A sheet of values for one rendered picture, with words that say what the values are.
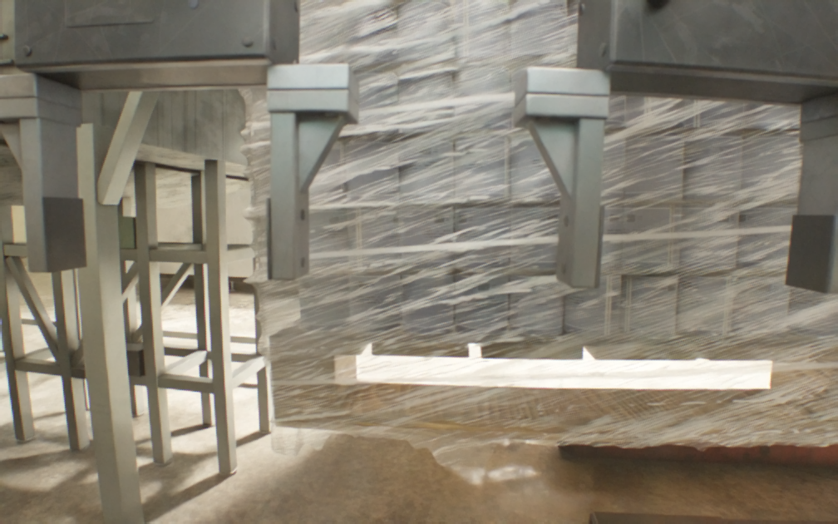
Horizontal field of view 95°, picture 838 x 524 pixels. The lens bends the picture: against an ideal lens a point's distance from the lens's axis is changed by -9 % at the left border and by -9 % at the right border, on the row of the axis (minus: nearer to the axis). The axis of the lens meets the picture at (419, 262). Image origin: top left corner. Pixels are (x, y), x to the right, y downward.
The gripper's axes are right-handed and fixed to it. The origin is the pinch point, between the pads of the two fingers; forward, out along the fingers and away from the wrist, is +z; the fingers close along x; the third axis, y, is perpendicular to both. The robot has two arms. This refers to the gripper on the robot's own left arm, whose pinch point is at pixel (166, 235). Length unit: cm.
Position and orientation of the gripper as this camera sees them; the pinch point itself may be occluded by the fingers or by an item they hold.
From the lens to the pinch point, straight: 25.3
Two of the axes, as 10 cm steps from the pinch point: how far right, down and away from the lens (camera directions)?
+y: 0.3, -1.1, 9.9
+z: -0.2, 9.9, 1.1
